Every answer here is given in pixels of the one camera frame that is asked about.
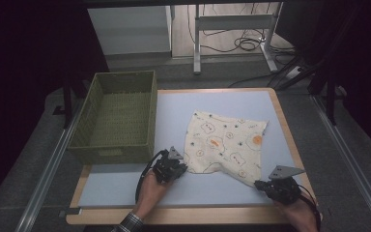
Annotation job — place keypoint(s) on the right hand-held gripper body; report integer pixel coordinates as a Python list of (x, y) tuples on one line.
[(283, 190)]

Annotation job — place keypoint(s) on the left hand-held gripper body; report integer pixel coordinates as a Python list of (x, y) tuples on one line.
[(165, 169)]

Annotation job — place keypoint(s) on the cream patterned cloth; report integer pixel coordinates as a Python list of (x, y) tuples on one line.
[(225, 145)]

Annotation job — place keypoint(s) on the green woven basket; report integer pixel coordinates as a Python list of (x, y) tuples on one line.
[(119, 119)]

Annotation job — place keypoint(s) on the person's left hand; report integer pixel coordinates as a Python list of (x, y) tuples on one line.
[(151, 195)]

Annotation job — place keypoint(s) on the person's right hand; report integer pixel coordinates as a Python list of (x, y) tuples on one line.
[(302, 216)]

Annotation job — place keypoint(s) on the black metal stand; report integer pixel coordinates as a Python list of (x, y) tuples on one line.
[(330, 93), (67, 103)]

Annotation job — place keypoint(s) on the white power strip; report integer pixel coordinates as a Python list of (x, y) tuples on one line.
[(293, 72)]

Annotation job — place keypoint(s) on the grey cabinet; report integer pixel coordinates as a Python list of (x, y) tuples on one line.
[(128, 29)]

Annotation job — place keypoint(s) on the metal floor rail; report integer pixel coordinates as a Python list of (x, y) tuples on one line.
[(43, 180), (351, 161)]

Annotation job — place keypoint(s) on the white metal desk frame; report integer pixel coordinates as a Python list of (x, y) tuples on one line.
[(232, 22)]

